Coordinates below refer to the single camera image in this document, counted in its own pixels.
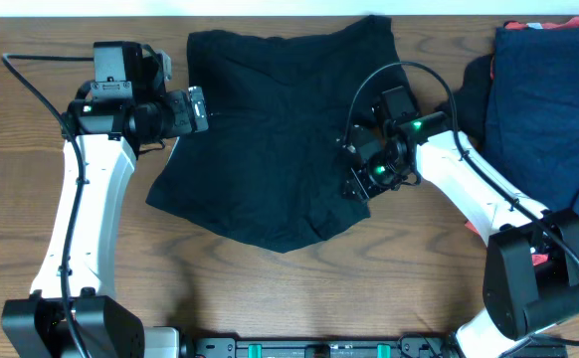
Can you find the red garment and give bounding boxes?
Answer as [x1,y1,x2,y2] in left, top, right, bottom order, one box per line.
[464,16,579,267]

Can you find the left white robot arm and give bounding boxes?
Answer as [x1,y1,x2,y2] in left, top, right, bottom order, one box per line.
[1,41,208,357]

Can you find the navy blue folded garment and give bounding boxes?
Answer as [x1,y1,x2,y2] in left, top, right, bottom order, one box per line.
[479,22,579,258]

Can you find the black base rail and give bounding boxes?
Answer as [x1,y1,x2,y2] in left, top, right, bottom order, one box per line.
[189,337,568,358]

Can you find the dark teal black shorts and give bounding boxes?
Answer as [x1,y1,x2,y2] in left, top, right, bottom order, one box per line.
[146,16,407,253]

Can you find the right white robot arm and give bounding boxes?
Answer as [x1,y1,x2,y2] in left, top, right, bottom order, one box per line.
[342,87,579,357]

